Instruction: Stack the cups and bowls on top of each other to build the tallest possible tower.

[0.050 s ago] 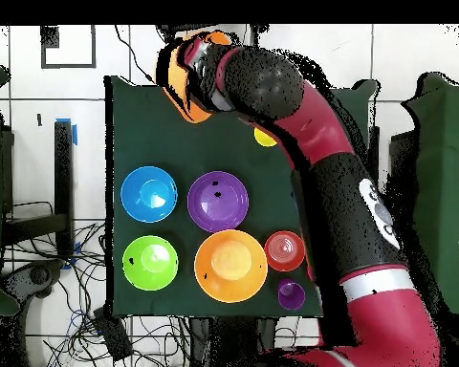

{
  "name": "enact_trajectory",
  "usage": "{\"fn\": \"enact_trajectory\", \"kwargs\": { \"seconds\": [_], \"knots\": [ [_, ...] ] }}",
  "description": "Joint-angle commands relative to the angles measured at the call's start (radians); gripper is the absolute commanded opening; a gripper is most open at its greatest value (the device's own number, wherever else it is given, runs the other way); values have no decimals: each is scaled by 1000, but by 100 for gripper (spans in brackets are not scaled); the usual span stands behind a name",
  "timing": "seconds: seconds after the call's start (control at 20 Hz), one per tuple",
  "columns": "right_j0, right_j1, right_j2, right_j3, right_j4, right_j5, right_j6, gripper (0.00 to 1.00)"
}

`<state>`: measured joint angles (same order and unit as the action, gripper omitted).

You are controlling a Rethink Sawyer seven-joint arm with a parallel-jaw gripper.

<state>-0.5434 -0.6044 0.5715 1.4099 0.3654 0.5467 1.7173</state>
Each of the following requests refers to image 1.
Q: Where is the yellow plastic cup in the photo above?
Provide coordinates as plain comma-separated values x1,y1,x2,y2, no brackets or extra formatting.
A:
252,126,278,148

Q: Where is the black chair base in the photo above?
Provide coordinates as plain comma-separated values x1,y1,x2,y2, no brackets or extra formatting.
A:
0,258,66,318

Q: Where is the green plastic bowl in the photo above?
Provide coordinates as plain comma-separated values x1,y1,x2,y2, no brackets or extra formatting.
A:
121,234,180,292

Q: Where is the black square frame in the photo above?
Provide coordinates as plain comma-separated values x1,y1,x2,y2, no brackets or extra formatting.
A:
40,24,98,70

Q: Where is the large blue bowl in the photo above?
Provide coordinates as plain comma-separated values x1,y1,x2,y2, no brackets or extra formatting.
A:
120,164,179,224

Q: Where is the red plastic bowl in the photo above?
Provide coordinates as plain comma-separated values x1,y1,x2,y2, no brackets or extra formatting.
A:
263,229,306,273

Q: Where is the dark green tablecloth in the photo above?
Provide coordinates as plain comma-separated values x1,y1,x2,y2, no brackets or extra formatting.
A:
103,75,380,318

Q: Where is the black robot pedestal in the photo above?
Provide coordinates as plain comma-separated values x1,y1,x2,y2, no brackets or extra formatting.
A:
188,315,278,367

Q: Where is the purple plastic cup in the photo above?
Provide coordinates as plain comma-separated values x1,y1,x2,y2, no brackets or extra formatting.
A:
276,277,306,312

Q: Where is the large orange bowl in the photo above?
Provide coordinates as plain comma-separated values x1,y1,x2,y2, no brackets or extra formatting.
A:
193,228,270,304
162,31,234,124

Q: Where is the black power strip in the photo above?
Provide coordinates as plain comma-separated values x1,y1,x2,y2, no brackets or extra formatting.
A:
92,307,134,362

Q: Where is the purple plastic bowl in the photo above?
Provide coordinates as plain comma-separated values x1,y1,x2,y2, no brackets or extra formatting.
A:
186,170,251,234

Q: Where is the black metal stand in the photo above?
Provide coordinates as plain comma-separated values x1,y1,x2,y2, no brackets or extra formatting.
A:
1,120,75,261

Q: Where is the black cable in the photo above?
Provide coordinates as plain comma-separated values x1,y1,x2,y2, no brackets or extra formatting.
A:
113,24,156,84

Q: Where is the tangle of black cables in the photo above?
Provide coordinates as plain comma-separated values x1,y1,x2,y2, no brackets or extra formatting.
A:
3,200,192,367

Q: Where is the blue tape strip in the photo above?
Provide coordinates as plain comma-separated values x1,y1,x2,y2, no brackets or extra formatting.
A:
55,117,78,146

